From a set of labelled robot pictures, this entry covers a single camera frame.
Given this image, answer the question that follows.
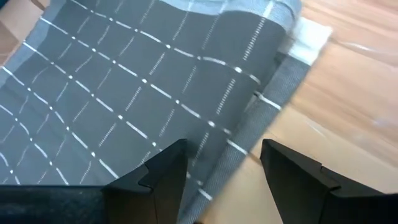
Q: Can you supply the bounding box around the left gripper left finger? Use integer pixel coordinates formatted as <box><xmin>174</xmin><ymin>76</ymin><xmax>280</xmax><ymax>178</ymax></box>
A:
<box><xmin>0</xmin><ymin>139</ymin><xmax>189</xmax><ymax>224</ymax></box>

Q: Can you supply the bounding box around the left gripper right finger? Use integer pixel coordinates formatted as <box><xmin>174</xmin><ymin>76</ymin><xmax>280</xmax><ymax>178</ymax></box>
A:
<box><xmin>260</xmin><ymin>139</ymin><xmax>398</xmax><ymax>224</ymax></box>

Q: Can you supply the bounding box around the grey checked towel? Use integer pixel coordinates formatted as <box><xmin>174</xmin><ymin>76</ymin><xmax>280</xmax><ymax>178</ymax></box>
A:
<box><xmin>0</xmin><ymin>0</ymin><xmax>333</xmax><ymax>224</ymax></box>

